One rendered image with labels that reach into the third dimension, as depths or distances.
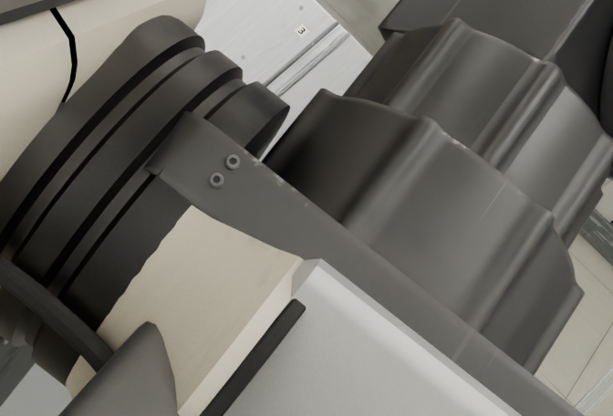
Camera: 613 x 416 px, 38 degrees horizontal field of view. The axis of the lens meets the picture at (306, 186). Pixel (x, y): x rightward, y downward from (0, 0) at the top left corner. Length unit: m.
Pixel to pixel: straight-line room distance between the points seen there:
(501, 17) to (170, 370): 0.13
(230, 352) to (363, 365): 0.02
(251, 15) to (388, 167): 0.91
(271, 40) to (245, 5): 0.06
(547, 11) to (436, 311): 0.09
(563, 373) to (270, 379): 2.32
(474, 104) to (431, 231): 0.04
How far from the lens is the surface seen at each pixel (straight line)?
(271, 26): 1.09
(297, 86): 1.06
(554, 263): 0.21
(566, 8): 0.23
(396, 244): 0.18
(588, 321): 2.72
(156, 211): 0.18
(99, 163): 0.18
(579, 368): 2.55
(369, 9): 1.74
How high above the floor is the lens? 1.32
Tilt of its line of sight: 35 degrees down
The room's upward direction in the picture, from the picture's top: 38 degrees clockwise
